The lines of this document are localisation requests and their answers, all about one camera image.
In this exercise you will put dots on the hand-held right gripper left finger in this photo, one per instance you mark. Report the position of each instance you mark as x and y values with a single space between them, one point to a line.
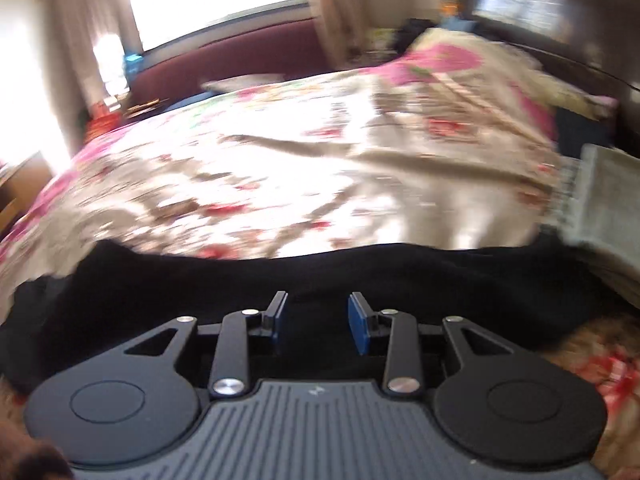
276 322

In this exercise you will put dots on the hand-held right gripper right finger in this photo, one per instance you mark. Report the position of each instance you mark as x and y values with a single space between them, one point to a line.
359 325

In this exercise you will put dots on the black pants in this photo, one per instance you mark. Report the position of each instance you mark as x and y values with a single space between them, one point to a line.
450 285

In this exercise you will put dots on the floral satin bedspread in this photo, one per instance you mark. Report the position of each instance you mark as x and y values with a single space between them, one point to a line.
300 170

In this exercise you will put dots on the white pillow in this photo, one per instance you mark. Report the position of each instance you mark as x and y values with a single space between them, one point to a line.
245 84

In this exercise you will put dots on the maroon padded sofa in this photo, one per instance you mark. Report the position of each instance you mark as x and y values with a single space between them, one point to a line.
240 60

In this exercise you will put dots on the red shopping bag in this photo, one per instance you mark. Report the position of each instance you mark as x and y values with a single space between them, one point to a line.
102 120

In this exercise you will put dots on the pink floral folded quilt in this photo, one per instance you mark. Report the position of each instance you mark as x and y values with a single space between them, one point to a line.
475 75

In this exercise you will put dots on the light green cloth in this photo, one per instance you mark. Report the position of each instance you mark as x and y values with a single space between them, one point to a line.
607 200

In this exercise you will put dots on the wooden cabinet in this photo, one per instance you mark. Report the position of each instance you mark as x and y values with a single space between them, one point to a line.
27 190

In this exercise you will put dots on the blue bag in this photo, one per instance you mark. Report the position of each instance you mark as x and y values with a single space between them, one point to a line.
132 65

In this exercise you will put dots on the black cloth pile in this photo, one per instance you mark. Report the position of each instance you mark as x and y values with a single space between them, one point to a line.
412 32

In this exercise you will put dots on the beige floral curtain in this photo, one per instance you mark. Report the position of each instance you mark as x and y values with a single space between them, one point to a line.
340 10
85 20

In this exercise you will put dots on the window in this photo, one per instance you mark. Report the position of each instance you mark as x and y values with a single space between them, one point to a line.
210 0

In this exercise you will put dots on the yellow packet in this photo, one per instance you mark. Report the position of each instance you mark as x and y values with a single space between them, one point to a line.
451 2

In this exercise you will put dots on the dark wooden headboard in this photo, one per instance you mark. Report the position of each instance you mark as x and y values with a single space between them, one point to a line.
575 20

